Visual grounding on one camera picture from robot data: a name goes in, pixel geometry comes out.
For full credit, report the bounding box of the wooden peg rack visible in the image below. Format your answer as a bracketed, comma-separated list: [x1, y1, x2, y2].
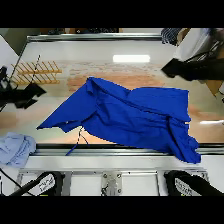
[5, 59, 63, 86]

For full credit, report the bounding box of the light blue garment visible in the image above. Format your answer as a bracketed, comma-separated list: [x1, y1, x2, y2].
[0, 131, 38, 168]

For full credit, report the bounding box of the blue shirt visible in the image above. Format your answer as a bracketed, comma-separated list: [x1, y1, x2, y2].
[36, 76, 203, 165]

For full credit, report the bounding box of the dark checked garment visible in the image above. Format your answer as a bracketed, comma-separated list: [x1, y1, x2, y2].
[160, 27, 183, 46]

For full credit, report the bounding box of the silver frame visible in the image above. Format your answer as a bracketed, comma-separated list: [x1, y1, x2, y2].
[13, 32, 224, 197]

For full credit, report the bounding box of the white garment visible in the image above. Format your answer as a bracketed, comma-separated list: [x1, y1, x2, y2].
[172, 27, 214, 64]

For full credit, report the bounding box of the brown cardboard box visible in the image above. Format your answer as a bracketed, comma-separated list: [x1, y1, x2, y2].
[204, 79, 224, 98]

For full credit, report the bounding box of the striped garment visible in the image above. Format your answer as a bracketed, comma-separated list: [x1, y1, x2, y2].
[201, 27, 224, 59]

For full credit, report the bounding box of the black cable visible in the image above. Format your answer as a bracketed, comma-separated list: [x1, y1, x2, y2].
[0, 167, 33, 197]

